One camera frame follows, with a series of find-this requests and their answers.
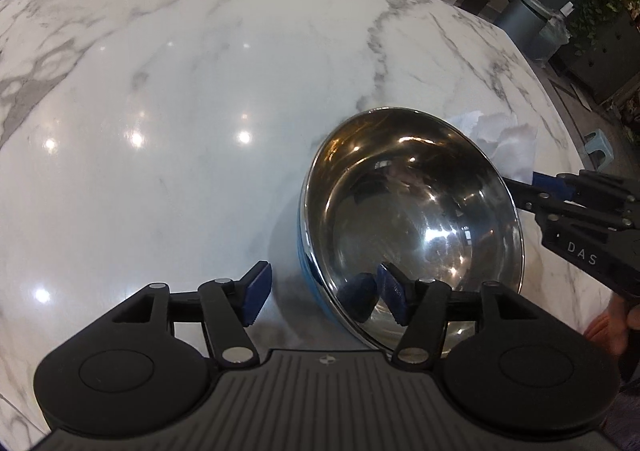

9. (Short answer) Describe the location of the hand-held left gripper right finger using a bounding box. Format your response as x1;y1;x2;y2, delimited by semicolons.
376;262;542;372

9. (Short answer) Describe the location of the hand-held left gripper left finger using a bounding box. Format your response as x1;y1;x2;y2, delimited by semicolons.
111;260;273;368

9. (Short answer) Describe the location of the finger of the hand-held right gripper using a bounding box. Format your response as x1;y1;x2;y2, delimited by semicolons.
501;176;568;216
531;171;640;206

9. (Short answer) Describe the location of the white paper towel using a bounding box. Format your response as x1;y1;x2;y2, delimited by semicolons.
446;109;539;184

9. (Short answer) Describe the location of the stainless steel bowl blue outside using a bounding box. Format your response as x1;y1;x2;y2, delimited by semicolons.
297;107;526;350

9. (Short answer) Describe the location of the person's right hand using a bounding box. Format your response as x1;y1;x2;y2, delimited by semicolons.
584;297;640;357

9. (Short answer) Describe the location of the small green stool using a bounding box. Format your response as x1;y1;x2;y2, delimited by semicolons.
582;129;622;168

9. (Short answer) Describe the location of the dark planter cabinet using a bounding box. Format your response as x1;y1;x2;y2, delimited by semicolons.
567;8;640;104

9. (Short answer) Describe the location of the grey round trash bin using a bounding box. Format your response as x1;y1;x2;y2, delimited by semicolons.
494;0;572;64

